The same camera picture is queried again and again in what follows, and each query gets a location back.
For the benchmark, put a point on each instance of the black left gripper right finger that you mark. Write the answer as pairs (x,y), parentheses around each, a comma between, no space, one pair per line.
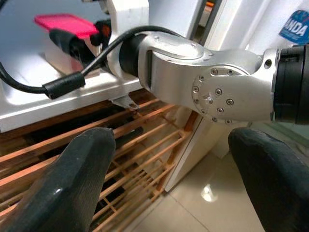
(277,183)

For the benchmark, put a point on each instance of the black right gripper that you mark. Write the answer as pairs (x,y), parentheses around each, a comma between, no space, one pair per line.
(102,31)

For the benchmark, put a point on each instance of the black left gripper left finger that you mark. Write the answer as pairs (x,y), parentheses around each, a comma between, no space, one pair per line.
(60,188)

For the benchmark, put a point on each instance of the pink-lidded food container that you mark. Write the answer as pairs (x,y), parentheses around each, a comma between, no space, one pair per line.
(65,23)

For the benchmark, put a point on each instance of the wooden slat rack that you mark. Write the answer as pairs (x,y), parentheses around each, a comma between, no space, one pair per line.
(144,145)

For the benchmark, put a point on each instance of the blue round sticker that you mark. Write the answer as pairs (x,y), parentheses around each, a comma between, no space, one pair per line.
(295,29)

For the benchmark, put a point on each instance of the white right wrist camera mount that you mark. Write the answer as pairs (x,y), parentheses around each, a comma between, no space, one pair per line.
(130,19)

